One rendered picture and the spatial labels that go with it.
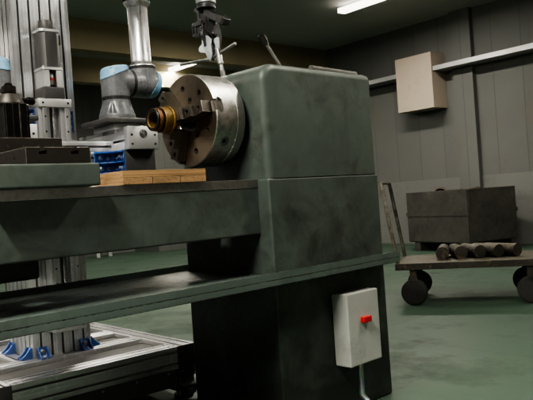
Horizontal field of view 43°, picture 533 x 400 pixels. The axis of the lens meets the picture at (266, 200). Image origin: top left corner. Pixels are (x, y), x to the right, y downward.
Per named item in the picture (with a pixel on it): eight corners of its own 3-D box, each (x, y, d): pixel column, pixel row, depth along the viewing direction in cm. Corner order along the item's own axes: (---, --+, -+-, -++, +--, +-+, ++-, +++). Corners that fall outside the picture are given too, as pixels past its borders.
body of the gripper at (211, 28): (207, 41, 262) (205, 9, 262) (221, 36, 256) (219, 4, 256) (192, 39, 257) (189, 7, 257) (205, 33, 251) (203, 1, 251)
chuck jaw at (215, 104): (198, 110, 230) (219, 98, 222) (201, 125, 229) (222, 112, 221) (171, 109, 222) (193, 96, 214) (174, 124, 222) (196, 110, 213)
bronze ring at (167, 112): (166, 109, 229) (143, 107, 223) (182, 104, 223) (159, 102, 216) (167, 136, 229) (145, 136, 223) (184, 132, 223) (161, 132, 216)
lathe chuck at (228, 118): (182, 168, 248) (178, 82, 247) (239, 164, 225) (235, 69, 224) (162, 169, 241) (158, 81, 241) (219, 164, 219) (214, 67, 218)
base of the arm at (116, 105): (92, 123, 282) (90, 99, 282) (124, 124, 292) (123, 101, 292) (109, 118, 271) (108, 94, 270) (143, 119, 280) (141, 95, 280)
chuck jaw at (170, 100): (187, 121, 235) (171, 99, 241) (193, 109, 232) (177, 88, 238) (161, 120, 227) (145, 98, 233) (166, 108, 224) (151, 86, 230)
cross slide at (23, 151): (22, 175, 213) (21, 160, 213) (90, 163, 181) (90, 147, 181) (-37, 177, 200) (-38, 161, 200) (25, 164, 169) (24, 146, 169)
